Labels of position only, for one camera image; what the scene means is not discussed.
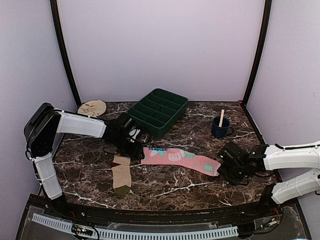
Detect black front rail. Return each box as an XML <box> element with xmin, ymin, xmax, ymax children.
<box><xmin>55</xmin><ymin>202</ymin><xmax>261</xmax><ymax>225</ymax></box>

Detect black frame post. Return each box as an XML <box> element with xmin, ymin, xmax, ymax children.
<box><xmin>242</xmin><ymin>0</ymin><xmax>273</xmax><ymax>108</ymax></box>
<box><xmin>49</xmin><ymin>0</ymin><xmax>82</xmax><ymax>107</ymax></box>

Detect wooden stick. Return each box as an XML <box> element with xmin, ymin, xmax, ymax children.
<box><xmin>218</xmin><ymin>109</ymin><xmax>225</xmax><ymax>128</ymax></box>

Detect pink patterned sock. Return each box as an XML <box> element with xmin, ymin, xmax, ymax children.
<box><xmin>141</xmin><ymin>147</ymin><xmax>221</xmax><ymax>177</ymax></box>

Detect left black frame post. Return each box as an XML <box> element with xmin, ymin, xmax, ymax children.
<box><xmin>49</xmin><ymin>0</ymin><xmax>82</xmax><ymax>107</ymax></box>

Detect dark blue mug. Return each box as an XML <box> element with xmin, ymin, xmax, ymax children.
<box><xmin>211</xmin><ymin>115</ymin><xmax>234</xmax><ymax>139</ymax></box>

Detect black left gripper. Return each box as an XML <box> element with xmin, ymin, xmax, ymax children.
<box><xmin>110</xmin><ymin>134</ymin><xmax>145</xmax><ymax>160</ymax></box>

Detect round beige floral coaster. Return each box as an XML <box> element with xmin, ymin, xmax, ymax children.
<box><xmin>77</xmin><ymin>100</ymin><xmax>107</xmax><ymax>117</ymax></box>

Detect white slotted cable duct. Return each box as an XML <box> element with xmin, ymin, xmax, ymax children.
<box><xmin>31</xmin><ymin>213</ymin><xmax>239</xmax><ymax>240</ymax></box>

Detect green compartment tray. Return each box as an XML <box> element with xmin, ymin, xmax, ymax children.
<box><xmin>127</xmin><ymin>88</ymin><xmax>189</xmax><ymax>138</ymax></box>

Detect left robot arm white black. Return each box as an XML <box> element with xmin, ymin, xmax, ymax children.
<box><xmin>23</xmin><ymin>102</ymin><xmax>145</xmax><ymax>218</ymax></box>

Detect right black frame post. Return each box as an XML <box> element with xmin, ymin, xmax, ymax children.
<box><xmin>242</xmin><ymin>0</ymin><xmax>273</xmax><ymax>108</ymax></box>

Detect beige striped sock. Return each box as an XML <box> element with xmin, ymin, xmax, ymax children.
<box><xmin>110</xmin><ymin>154</ymin><xmax>132</xmax><ymax>196</ymax></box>

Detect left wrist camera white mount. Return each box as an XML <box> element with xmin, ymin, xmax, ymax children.
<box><xmin>129</xmin><ymin>128</ymin><xmax>141</xmax><ymax>140</ymax></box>

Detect small circuit board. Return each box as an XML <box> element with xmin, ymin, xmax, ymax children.
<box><xmin>71</xmin><ymin>225</ymin><xmax>93</xmax><ymax>236</ymax></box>

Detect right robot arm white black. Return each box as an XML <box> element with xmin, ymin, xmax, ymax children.
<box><xmin>217</xmin><ymin>141</ymin><xmax>320</xmax><ymax>217</ymax></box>

